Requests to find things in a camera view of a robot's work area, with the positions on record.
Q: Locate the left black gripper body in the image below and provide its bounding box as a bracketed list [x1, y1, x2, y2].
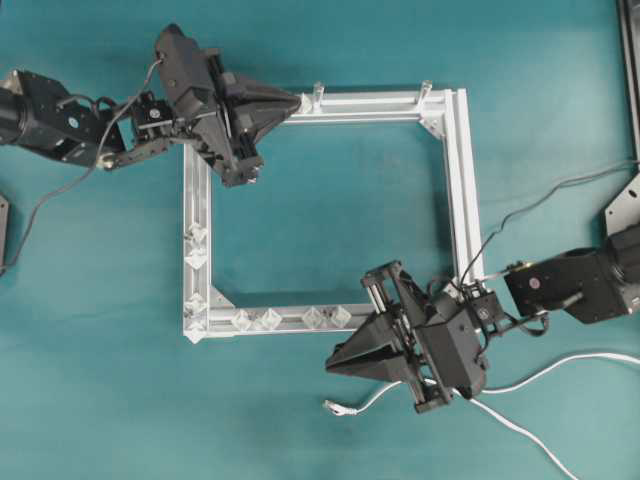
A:
[155, 23, 262, 187]

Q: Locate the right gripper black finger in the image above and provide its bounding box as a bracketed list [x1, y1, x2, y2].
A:
[325, 349, 420, 384]
[327, 302, 425, 363]

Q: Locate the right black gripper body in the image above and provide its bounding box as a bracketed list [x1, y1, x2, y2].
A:
[362, 261, 487, 414]

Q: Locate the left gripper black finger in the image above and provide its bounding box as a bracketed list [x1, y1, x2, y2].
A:
[236, 74, 301, 113]
[238, 104, 299, 150]

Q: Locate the white ethernet cable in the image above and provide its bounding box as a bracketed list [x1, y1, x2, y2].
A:
[322, 352, 640, 480]

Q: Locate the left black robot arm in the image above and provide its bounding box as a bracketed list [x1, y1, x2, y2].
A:
[1, 24, 302, 187]

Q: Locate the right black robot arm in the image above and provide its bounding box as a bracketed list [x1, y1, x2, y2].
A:
[325, 226, 639, 413]

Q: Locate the metal pin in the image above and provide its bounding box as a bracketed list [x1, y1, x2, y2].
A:
[256, 308, 282, 331]
[183, 293, 208, 318]
[231, 309, 256, 332]
[301, 306, 327, 330]
[184, 248, 208, 270]
[311, 81, 325, 113]
[184, 222, 208, 250]
[416, 80, 433, 110]
[327, 305, 352, 329]

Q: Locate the metal pin top left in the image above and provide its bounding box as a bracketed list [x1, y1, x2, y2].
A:
[311, 81, 325, 113]

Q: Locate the metal pin left upper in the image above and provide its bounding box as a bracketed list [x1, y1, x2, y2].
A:
[184, 222, 208, 250]

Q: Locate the metal pin top right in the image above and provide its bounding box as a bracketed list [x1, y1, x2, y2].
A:
[416, 80, 433, 110]

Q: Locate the metal pin corner bottom-left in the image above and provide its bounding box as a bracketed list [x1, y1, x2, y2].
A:
[183, 318, 208, 344]

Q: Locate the black object left edge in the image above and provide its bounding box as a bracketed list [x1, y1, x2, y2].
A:
[0, 194, 10, 262]

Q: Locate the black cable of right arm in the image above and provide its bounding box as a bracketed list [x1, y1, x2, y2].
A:
[457, 159, 640, 296]

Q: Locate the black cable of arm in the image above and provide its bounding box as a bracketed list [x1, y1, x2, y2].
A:
[0, 57, 166, 276]
[457, 159, 640, 296]

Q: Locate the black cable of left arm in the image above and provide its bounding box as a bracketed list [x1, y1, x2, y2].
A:
[0, 57, 166, 276]

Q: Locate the square aluminium extrusion frame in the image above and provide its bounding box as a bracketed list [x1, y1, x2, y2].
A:
[182, 88, 485, 339]

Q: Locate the dark frame top right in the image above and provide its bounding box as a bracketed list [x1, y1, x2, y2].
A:
[617, 0, 639, 129]

